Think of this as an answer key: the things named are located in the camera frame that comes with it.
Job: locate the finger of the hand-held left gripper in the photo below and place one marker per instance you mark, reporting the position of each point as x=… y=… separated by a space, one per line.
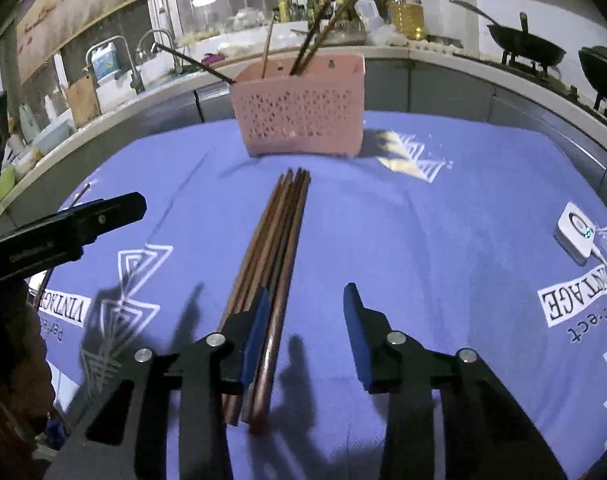
x=113 y=210

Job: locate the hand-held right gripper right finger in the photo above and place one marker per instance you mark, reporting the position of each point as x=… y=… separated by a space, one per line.
x=356 y=340

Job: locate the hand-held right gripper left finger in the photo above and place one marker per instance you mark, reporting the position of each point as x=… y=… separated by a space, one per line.
x=257 y=330

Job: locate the pile of wooden chopsticks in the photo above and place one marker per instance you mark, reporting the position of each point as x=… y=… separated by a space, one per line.
x=283 y=220

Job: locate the pink perforated utensil basket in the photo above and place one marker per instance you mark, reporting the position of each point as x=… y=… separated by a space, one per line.
x=298 y=110

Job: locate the bunch of dark chopsticks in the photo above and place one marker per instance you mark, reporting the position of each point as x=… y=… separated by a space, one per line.
x=309 y=42

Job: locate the person's left forearm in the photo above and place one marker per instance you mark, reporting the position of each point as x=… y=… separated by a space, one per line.
x=13 y=385

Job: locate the thin dark stick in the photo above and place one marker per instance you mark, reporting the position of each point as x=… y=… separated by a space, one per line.
x=81 y=195

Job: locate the green bowl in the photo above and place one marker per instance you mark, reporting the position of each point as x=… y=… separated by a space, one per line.
x=4 y=185

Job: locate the pale blue basin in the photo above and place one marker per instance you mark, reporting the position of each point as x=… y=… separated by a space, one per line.
x=53 y=137

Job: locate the small wooden cutting board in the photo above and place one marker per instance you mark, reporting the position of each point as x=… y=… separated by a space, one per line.
x=83 y=102

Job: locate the blue printed cloth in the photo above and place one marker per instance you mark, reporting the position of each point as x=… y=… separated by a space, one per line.
x=408 y=240

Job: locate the pale green bottle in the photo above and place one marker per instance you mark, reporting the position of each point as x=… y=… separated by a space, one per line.
x=26 y=122

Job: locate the grey angular faucet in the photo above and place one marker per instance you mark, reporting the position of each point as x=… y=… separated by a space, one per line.
x=133 y=72

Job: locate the white container with blue label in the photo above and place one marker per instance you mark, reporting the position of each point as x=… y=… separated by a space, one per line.
x=103 y=62

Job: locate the curved steel faucet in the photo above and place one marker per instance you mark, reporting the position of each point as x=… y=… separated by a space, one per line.
x=171 y=42

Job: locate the purple vegetable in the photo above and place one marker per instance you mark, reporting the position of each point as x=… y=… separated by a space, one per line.
x=211 y=59

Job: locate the white square device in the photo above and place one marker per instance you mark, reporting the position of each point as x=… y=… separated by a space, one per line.
x=573 y=232

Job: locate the group of condiment bottles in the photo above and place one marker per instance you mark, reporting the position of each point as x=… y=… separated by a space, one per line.
x=283 y=7

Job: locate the row of white eggs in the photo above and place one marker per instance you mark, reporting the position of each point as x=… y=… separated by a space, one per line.
x=433 y=45

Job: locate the white plastic jug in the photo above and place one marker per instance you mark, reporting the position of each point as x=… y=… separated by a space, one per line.
x=368 y=12

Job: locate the black gas stove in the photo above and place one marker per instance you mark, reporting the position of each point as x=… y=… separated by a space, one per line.
x=533 y=67

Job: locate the yellow cooking oil bottle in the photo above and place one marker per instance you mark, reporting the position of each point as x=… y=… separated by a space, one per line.
x=406 y=17

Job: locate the black lidded wok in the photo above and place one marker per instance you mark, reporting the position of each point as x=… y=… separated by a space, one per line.
x=601 y=67

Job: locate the fruit print wall poster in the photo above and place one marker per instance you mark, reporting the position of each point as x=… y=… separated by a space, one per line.
x=83 y=5

